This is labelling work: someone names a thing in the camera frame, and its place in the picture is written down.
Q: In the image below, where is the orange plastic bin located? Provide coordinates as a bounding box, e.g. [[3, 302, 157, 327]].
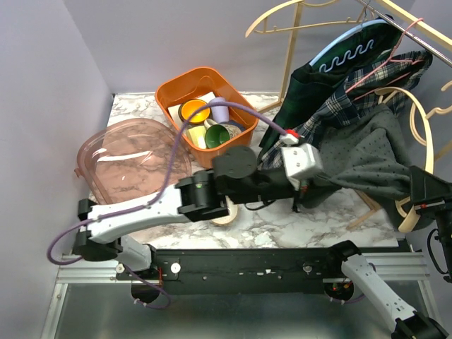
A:
[[155, 67, 258, 168]]

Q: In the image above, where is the dark green plaid skirt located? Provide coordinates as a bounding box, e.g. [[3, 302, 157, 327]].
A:
[[259, 14, 405, 160]]

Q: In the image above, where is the navy plaid skirt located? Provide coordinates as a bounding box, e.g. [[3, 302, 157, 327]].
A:
[[259, 51, 434, 170]]

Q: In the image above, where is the beige empty hanger left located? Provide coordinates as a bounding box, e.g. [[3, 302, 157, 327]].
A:
[[245, 1, 364, 37]]

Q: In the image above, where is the green cup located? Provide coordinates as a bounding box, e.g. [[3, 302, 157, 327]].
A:
[[204, 124, 230, 149]]

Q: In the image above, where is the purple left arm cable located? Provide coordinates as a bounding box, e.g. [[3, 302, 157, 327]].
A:
[[47, 100, 301, 310]]

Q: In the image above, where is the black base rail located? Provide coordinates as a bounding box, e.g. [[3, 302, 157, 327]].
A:
[[138, 241, 361, 295]]

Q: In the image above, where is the grey dotted skirt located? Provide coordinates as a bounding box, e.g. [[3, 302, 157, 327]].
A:
[[299, 105, 439, 230]]

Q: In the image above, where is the light blue hanger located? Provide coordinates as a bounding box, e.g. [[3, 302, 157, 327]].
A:
[[309, 6, 388, 73]]

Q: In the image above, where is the white paper sheet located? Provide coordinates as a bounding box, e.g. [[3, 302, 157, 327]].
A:
[[167, 92, 216, 126]]

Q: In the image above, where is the wooden clothes rack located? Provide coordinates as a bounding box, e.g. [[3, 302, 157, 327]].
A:
[[256, 0, 452, 232]]

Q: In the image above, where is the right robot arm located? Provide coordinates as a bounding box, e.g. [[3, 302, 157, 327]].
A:
[[324, 166, 451, 338]]

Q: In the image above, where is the orange bowl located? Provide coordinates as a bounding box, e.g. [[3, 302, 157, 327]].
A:
[[178, 99, 211, 125]]

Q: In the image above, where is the pink wire hanger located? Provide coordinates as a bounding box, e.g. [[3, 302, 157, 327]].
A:
[[345, 18, 424, 94]]

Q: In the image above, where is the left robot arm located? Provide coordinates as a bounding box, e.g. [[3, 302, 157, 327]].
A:
[[73, 145, 316, 279]]

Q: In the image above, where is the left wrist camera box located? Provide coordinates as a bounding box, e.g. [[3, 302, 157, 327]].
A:
[[281, 143, 323, 189]]

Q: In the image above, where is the lavender cup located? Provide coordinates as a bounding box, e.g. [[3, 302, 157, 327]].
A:
[[209, 97, 230, 123]]

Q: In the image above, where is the small white ceramic bowl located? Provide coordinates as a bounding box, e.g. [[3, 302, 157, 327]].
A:
[[211, 197, 239, 226]]

